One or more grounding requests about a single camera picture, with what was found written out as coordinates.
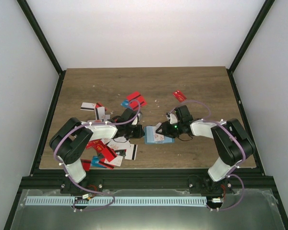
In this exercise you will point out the red card in pile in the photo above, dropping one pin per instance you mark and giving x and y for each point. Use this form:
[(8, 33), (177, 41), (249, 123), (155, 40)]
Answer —
[(109, 154)]

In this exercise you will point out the large white card pile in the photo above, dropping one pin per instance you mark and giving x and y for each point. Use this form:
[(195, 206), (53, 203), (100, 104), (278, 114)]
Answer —
[(119, 144)]

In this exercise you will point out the white card bottom centre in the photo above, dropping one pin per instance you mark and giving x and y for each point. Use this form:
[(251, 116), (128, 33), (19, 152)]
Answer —
[(116, 161)]

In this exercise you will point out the light blue slotted rail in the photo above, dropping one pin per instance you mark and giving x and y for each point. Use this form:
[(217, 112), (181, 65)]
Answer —
[(190, 201)]

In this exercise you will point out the white striped card lower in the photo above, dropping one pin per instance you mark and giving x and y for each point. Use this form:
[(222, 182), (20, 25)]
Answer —
[(131, 152)]

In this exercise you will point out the white striped card left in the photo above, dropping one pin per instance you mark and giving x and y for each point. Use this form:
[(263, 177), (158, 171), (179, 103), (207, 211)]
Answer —
[(88, 106)]

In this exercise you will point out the blue card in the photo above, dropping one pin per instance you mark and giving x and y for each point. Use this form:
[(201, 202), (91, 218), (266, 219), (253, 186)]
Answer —
[(126, 104), (95, 162)]

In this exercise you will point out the red card far right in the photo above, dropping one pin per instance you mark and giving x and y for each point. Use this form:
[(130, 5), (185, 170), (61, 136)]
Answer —
[(179, 96)]

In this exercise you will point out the dark red striped card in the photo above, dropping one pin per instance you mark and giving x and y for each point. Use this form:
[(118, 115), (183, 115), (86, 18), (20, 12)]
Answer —
[(86, 164)]

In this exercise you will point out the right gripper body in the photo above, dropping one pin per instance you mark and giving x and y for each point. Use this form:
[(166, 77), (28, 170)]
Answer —
[(174, 132)]

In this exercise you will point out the teal card holder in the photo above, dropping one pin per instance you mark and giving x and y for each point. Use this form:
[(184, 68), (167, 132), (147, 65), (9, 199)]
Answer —
[(151, 137)]

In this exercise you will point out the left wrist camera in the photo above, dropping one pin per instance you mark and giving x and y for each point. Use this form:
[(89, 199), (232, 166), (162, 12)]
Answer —
[(137, 119)]

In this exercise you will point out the black aluminium frame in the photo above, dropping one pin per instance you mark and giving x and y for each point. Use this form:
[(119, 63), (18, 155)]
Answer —
[(142, 178)]

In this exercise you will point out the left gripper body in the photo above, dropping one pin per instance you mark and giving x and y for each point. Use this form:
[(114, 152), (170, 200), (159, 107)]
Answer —
[(138, 134)]

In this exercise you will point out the white card red print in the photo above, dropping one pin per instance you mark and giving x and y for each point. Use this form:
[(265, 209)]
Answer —
[(157, 137)]

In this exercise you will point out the red magnetic stripe card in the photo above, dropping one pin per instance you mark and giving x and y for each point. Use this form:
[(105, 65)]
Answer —
[(135, 100)]

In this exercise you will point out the white striped card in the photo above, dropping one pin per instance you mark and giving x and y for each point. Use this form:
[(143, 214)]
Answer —
[(131, 152), (88, 106)]

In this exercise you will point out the blue card top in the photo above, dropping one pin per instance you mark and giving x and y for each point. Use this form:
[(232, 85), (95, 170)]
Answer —
[(126, 104)]

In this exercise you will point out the blue card bottom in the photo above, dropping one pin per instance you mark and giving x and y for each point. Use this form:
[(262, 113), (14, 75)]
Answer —
[(95, 162)]

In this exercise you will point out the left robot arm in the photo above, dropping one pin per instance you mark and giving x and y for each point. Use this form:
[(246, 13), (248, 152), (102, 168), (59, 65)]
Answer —
[(75, 136)]

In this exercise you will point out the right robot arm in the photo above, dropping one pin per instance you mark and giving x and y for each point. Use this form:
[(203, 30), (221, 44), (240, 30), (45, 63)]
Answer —
[(232, 142)]

